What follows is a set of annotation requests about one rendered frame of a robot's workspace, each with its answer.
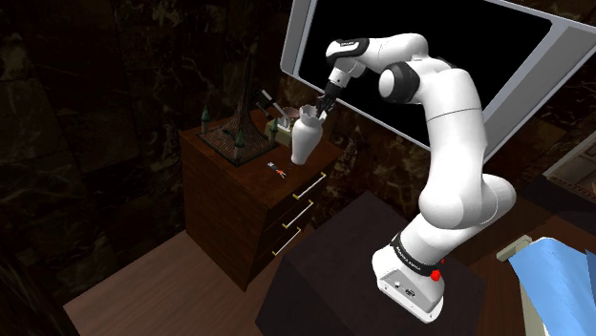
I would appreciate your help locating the white vase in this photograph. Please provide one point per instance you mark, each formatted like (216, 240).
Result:
(305, 135)

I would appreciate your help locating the brown tower model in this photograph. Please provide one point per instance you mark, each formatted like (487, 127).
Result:
(237, 130)

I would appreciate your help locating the beige box with tools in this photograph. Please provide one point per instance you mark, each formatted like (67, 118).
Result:
(274, 131)

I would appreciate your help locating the small orange and black figure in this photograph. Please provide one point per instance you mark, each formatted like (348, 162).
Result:
(277, 170)

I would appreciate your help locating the brown wooden chest of drawers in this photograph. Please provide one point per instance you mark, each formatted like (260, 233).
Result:
(233, 204)

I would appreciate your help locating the bed with blue sheet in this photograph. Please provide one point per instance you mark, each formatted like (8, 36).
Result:
(554, 284)

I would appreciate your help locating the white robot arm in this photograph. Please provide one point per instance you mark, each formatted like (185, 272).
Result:
(454, 139)

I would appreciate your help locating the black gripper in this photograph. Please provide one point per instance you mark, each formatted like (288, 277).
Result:
(327, 100)

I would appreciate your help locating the grey framed television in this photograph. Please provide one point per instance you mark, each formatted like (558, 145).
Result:
(419, 60)

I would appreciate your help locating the dark robot stand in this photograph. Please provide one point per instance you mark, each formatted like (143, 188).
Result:
(335, 274)

